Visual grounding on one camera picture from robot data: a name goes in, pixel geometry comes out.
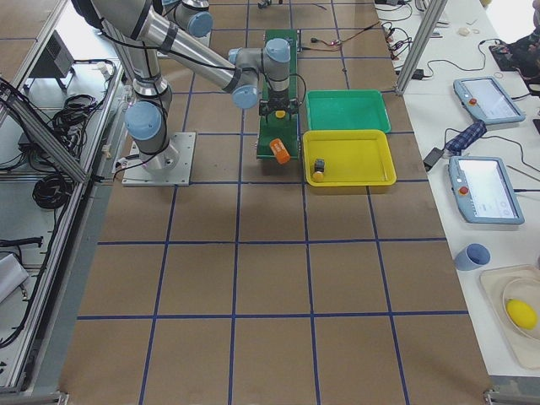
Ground green plastic tray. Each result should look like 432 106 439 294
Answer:
305 89 392 133

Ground black power adapter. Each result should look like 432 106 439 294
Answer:
423 148 444 171

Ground far teach pendant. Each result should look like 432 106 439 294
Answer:
452 76 526 125

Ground green conveyor belt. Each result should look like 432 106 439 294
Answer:
256 30 301 160

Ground yellow lemon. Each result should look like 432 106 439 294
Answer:
505 299 537 330

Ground red black power cable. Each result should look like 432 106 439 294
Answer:
310 23 379 47

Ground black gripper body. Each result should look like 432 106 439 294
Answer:
259 88 298 114

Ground aluminium frame post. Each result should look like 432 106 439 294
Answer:
395 0 447 95

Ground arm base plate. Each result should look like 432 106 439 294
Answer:
121 132 197 186

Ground yellow plastic tray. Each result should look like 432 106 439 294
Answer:
302 129 397 187

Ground near teach pendant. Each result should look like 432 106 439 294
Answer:
448 156 525 225

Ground beige tray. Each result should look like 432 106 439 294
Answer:
480 265 539 370

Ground white bowl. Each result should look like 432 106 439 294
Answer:
503 278 539 341

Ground teach pendant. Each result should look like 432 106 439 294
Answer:
448 156 525 225
452 76 526 125

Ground blue cup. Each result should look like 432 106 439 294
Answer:
454 243 491 271

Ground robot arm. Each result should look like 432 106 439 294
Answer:
73 1 300 165
162 0 213 38

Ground orange cylinder with label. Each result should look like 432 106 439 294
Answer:
269 138 291 165

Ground folded blue plaid umbrella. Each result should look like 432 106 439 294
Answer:
445 120 487 156

